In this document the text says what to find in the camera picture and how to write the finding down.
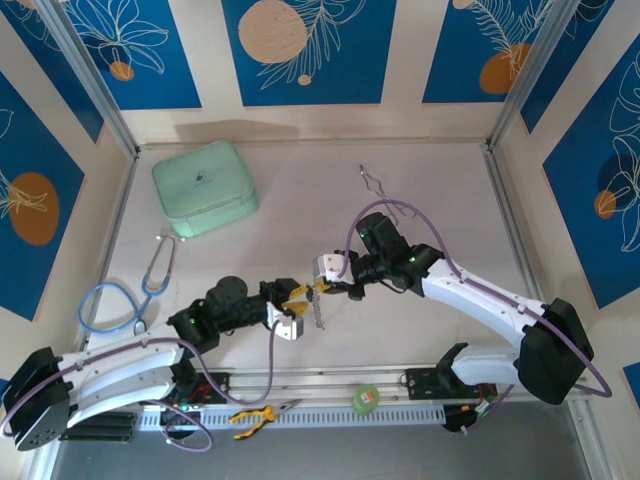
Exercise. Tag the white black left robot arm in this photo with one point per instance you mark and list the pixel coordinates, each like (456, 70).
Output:
(120, 375)

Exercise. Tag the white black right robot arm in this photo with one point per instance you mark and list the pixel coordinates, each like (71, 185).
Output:
(490, 300)

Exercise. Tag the blue stethoscope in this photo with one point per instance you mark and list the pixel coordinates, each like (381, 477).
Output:
(150, 285)

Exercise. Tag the mint green zip case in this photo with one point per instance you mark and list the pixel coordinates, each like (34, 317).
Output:
(205, 185)

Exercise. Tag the green tape roll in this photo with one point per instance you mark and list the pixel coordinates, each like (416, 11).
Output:
(365, 398)

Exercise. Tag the yellow black pliers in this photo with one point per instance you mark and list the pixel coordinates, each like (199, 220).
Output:
(250, 417)

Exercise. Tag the black ribbed extrusion block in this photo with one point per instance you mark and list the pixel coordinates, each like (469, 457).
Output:
(97, 426)

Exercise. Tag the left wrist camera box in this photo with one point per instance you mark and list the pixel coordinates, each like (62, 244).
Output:
(287, 325)

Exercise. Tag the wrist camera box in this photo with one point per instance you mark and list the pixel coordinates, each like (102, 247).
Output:
(330, 267)
(287, 325)

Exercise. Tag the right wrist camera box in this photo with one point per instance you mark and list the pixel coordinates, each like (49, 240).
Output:
(330, 267)

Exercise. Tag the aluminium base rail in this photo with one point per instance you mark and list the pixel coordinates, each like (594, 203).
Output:
(310, 382)

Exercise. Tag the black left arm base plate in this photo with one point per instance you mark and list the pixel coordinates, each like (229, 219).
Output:
(215, 386)

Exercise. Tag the aluminium table side rail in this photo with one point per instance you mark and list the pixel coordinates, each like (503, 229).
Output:
(112, 225)
(510, 225)

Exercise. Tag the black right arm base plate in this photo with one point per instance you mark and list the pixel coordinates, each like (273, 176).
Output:
(422, 384)

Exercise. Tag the aluminium frame post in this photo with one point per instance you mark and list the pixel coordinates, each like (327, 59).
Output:
(535, 65)
(85, 75)

